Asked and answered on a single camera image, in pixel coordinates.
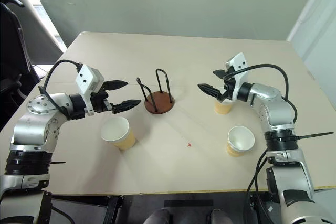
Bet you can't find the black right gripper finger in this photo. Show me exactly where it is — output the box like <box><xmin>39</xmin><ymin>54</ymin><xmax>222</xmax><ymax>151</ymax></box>
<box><xmin>197</xmin><ymin>83</ymin><xmax>225</xmax><ymax>101</ymax></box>
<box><xmin>213</xmin><ymin>68</ymin><xmax>233</xmax><ymax>79</ymax></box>

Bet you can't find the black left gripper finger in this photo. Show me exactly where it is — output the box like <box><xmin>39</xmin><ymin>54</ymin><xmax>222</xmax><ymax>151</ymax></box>
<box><xmin>103</xmin><ymin>79</ymin><xmax>130</xmax><ymax>91</ymax></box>
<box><xmin>112</xmin><ymin>99</ymin><xmax>143</xmax><ymax>115</ymax></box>

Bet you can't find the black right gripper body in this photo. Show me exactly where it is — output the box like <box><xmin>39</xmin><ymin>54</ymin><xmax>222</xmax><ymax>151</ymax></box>
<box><xmin>215</xmin><ymin>73</ymin><xmax>237</xmax><ymax>103</ymax></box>

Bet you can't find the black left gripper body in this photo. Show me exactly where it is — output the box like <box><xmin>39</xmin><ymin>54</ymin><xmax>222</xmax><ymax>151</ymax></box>
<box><xmin>90</xmin><ymin>82</ymin><xmax>116</xmax><ymax>113</ymax></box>

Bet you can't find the yellow paper cup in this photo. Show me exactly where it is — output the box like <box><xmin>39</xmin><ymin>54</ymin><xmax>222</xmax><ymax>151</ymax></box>
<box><xmin>100</xmin><ymin>116</ymin><xmax>138</xmax><ymax>152</ymax></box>
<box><xmin>213</xmin><ymin>98</ymin><xmax>234</xmax><ymax>115</ymax></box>
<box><xmin>226</xmin><ymin>125</ymin><xmax>256</xmax><ymax>158</ymax></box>

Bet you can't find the black office chair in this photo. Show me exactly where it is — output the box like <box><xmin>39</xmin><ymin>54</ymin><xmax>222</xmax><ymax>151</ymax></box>
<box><xmin>0</xmin><ymin>0</ymin><xmax>40</xmax><ymax>131</ymax></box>

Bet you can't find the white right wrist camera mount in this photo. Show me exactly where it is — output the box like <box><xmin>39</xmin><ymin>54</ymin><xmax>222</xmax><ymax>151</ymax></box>
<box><xmin>225</xmin><ymin>52</ymin><xmax>249</xmax><ymax>101</ymax></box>

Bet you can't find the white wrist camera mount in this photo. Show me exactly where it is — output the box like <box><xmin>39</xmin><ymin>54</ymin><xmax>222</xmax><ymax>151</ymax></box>
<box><xmin>75</xmin><ymin>64</ymin><xmax>106</xmax><ymax>116</ymax></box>
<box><xmin>225</xmin><ymin>52</ymin><xmax>249</xmax><ymax>101</ymax></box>

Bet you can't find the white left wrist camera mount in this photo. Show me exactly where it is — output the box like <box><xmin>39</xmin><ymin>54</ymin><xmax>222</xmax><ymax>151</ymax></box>
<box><xmin>75</xmin><ymin>64</ymin><xmax>106</xmax><ymax>116</ymax></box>

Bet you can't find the brown round wire cup holder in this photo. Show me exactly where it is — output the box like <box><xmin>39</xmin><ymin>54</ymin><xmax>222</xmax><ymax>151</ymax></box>
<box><xmin>136</xmin><ymin>68</ymin><xmax>175</xmax><ymax>115</ymax></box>

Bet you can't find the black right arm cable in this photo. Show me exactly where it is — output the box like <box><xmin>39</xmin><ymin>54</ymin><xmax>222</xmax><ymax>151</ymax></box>
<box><xmin>223</xmin><ymin>63</ymin><xmax>299</xmax><ymax>125</ymax></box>

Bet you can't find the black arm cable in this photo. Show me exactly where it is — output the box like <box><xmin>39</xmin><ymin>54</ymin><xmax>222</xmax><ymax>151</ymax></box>
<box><xmin>38</xmin><ymin>59</ymin><xmax>82</xmax><ymax>114</ymax></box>
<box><xmin>223</xmin><ymin>63</ymin><xmax>299</xmax><ymax>125</ymax></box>

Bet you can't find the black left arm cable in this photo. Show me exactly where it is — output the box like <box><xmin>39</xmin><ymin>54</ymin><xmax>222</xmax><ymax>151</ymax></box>
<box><xmin>38</xmin><ymin>59</ymin><xmax>82</xmax><ymax>114</ymax></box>

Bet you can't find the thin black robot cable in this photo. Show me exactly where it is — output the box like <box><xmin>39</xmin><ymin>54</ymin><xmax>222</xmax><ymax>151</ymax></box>
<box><xmin>246</xmin><ymin>151</ymin><xmax>269</xmax><ymax>224</ymax></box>

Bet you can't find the black metal table bracket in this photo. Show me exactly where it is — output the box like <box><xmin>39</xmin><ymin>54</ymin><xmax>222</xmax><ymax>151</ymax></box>
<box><xmin>50</xmin><ymin>194</ymin><xmax>124</xmax><ymax>224</ymax></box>
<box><xmin>248</xmin><ymin>191</ymin><xmax>279</xmax><ymax>224</ymax></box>

